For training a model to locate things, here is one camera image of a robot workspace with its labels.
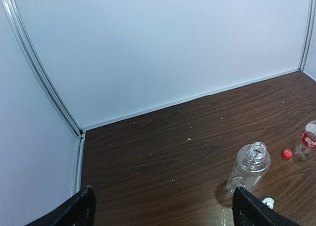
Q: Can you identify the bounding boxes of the small clear plastic bottle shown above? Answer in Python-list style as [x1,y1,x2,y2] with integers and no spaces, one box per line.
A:
[226,141,271,195]

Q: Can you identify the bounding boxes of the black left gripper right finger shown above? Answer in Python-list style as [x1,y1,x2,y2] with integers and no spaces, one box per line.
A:
[232,187,299,226]

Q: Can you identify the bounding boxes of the aluminium corner post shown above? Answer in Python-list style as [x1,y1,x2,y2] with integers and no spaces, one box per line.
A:
[1,0,85,195]
[298,0,316,72]

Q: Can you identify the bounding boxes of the red cola bottle cap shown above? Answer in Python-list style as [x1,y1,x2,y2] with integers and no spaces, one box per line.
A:
[282,148,293,160]

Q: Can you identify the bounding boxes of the aluminium left corner post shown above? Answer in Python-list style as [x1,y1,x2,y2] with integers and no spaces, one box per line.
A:
[1,0,85,195]

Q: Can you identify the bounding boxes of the aluminium right corner post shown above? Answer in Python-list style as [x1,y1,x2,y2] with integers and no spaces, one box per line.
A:
[298,0,316,72]

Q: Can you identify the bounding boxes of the white flip bottle cap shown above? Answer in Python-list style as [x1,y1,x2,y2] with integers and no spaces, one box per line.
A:
[262,197,275,209]

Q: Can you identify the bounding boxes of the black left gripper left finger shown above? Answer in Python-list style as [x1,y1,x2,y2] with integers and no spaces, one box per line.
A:
[28,186,96,226]

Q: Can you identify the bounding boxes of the clear cola bottle red label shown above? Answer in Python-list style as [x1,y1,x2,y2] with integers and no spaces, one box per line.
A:
[294,120,316,160]

